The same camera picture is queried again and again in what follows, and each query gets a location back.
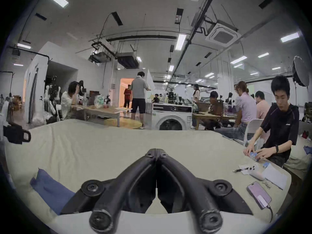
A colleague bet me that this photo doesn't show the white washing machine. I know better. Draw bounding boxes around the white washing machine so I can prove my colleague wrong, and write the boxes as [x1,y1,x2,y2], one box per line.
[152,103,193,130]

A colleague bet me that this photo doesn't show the white chair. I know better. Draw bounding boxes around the white chair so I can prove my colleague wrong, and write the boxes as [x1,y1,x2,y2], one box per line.
[244,119,265,149]

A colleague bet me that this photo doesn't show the dark blue garment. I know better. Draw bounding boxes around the dark blue garment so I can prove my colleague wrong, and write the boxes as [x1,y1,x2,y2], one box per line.
[30,168,76,215]

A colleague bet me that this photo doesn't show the purple phone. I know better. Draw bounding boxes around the purple phone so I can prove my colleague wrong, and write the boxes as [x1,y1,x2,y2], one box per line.
[247,181,272,209]

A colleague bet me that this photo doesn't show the white phone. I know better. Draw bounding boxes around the white phone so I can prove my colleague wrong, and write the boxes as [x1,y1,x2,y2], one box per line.
[239,163,259,175]

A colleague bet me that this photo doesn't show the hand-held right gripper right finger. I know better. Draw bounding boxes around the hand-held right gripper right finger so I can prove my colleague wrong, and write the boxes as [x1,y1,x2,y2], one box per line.
[156,148,254,233]

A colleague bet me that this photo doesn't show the round wooden stool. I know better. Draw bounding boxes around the round wooden stool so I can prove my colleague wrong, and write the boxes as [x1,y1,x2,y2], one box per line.
[104,118,143,130]

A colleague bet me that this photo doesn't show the white paper sheet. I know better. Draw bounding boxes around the white paper sheet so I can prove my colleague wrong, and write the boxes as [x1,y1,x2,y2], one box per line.
[262,163,288,190]

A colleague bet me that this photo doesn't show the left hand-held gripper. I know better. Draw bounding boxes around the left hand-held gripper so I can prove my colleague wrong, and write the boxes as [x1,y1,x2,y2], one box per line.
[0,101,32,145]

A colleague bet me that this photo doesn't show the white power bank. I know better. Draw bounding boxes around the white power bank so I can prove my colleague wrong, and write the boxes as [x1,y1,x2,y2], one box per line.
[251,170,266,181]

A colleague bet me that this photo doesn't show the black robot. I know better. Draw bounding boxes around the black robot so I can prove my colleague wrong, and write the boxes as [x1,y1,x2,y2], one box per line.
[166,88,176,104]

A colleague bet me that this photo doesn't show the softbox lamp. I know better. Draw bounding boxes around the softbox lamp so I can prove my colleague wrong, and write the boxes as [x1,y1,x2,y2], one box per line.
[292,56,311,105]

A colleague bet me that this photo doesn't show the low wooden table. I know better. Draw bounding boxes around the low wooden table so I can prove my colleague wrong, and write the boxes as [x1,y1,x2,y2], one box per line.
[83,105,133,127]

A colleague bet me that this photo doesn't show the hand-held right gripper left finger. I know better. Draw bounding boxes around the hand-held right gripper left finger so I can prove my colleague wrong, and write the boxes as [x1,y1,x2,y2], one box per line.
[60,148,157,233]

